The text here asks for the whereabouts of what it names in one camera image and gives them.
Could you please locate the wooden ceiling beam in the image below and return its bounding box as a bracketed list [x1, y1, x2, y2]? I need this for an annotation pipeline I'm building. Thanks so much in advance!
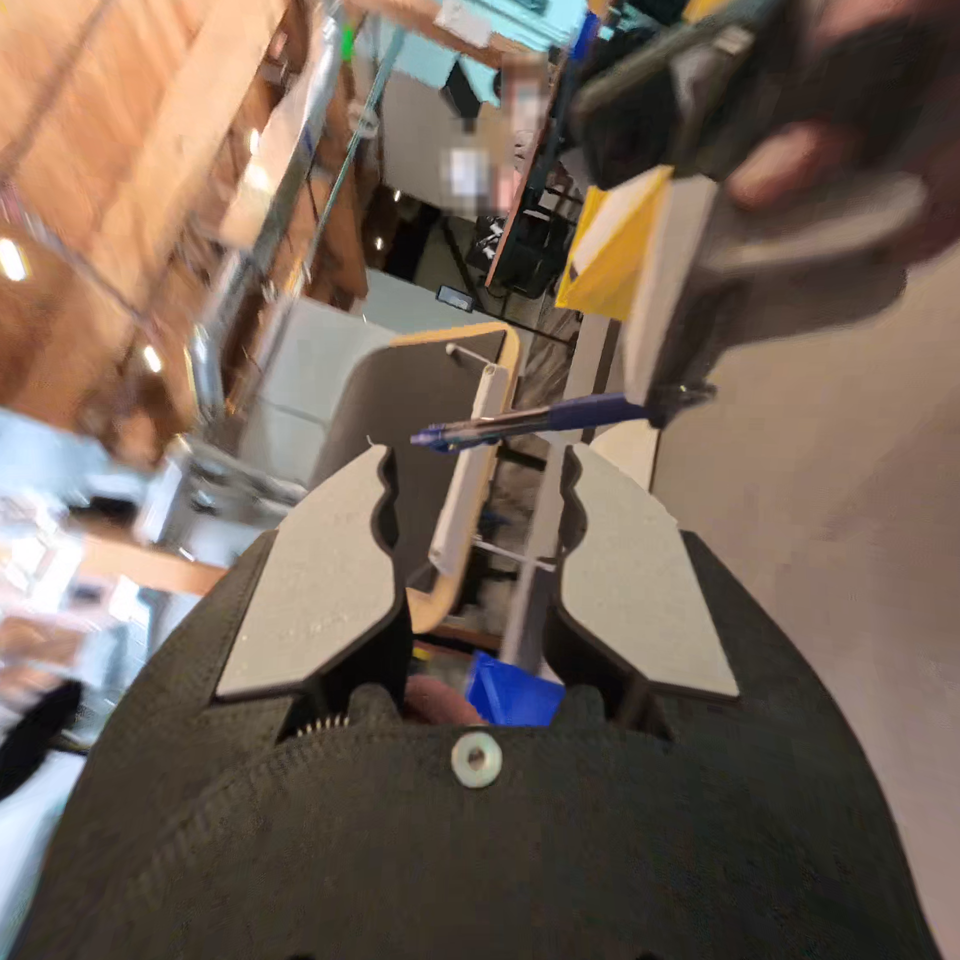
[68, 533, 229, 598]

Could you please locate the yellow bin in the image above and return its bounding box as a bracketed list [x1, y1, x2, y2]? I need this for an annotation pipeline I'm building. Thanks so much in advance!
[554, 165, 676, 325]

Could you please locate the black office chair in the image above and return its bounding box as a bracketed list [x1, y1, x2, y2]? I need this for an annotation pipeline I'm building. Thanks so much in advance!
[483, 210, 568, 298]

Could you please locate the person's left hand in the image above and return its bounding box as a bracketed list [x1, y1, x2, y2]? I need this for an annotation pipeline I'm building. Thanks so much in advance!
[405, 675, 484, 730]

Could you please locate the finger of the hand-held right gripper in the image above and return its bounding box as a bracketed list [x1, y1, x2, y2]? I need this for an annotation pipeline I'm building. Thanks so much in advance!
[621, 173, 724, 409]

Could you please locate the blue ballpoint pen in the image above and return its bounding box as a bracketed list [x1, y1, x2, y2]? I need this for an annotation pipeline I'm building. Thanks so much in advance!
[408, 393, 655, 456]

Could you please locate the black board with wooden rim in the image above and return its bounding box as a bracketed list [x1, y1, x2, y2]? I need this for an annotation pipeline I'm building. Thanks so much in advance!
[342, 321, 523, 637]

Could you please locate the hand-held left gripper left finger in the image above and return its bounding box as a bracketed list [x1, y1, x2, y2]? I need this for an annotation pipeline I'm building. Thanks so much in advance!
[216, 444, 415, 703]

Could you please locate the large silver ceiling duct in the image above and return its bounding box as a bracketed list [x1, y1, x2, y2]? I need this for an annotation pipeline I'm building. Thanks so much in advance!
[183, 0, 361, 429]

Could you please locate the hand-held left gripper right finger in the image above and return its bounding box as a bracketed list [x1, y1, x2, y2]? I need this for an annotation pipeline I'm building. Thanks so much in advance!
[540, 441, 742, 703]

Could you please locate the large blue bin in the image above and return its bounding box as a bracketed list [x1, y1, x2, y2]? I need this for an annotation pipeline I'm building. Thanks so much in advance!
[464, 651, 567, 730]

